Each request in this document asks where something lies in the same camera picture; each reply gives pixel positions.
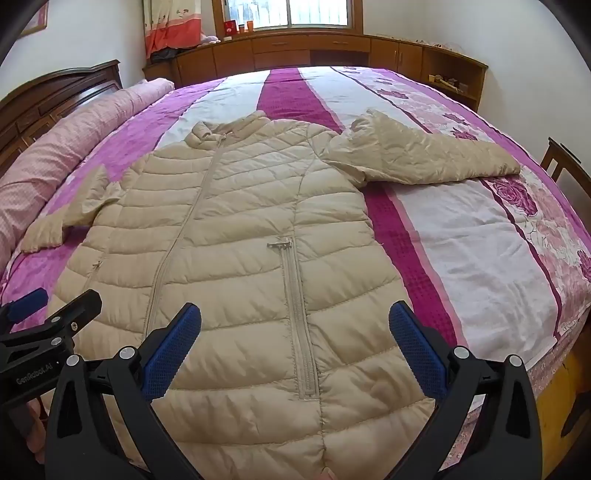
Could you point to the dark wooden headboard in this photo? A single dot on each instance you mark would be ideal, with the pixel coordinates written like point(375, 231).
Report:
point(46, 99)

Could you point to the framed wall picture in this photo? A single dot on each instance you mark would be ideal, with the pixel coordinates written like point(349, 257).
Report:
point(34, 16)

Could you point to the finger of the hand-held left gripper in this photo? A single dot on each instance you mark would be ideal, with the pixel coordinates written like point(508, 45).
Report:
point(78, 307)
point(27, 302)

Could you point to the wooden chair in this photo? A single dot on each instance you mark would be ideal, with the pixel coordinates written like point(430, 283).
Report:
point(561, 159)

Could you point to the purple floral striped bedspread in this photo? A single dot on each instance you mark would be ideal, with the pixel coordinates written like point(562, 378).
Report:
point(461, 240)

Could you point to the red box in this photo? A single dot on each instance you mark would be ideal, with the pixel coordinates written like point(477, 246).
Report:
point(231, 27)

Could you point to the beige puffer jacket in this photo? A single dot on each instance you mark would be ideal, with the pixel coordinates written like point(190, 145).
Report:
point(231, 230)

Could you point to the pink fleece clothing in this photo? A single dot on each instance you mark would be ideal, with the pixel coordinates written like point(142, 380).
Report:
point(30, 434)

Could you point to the floral orange curtain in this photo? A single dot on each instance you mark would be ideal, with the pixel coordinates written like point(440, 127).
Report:
point(175, 27)

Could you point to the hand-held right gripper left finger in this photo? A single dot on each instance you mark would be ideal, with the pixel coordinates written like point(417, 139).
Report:
point(178, 341)

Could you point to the wooden shelf ornaments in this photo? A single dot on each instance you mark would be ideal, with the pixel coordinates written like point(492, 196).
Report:
point(443, 81)

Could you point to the window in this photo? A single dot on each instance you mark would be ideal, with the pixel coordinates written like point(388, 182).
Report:
point(318, 11)

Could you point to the brown wooden wall cabinet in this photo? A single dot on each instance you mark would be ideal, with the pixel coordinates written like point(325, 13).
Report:
point(277, 48)

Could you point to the pink checked rolled quilt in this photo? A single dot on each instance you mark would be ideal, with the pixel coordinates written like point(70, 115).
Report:
point(69, 138)

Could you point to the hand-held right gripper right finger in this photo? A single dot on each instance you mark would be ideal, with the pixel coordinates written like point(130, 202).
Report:
point(411, 341)

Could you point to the yellow wooden bed base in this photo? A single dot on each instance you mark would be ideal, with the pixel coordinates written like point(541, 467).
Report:
point(556, 415)

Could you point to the dark clothes pile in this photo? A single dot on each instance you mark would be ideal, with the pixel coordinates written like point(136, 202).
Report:
point(164, 55)

